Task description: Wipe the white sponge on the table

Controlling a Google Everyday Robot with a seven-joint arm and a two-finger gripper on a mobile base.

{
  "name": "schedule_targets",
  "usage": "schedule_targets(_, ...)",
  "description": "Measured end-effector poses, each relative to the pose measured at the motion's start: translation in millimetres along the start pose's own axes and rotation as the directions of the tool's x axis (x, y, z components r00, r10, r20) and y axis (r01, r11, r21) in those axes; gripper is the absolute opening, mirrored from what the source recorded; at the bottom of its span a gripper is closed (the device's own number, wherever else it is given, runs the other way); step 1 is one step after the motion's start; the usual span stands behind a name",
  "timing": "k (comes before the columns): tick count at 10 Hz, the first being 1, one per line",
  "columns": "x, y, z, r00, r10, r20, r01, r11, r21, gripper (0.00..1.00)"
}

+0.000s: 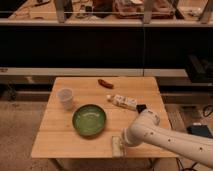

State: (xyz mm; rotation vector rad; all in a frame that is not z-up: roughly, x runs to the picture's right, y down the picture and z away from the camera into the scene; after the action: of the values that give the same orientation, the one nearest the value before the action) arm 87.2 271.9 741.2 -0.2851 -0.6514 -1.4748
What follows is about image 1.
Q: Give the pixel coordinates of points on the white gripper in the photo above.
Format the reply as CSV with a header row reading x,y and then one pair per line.
x,y
125,138

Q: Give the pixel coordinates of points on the black box on right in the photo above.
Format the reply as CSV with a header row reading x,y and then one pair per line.
x,y
199,71

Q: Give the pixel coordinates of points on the blue device on floor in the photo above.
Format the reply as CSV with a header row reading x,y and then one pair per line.
x,y
199,130

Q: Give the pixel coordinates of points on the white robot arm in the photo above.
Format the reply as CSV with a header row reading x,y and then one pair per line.
x,y
145,128

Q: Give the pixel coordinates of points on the red sausage toy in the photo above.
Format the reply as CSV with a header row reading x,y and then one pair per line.
x,y
105,84

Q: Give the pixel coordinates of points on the clear plastic cup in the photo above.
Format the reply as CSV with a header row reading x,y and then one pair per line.
x,y
65,96

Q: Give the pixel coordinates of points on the white plastic bottle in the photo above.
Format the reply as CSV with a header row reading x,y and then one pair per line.
x,y
122,101

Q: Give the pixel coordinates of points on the green bowl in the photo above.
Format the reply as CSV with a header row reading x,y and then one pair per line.
x,y
89,120

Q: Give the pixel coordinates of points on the wooden table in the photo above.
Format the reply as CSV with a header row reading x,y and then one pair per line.
x,y
57,138

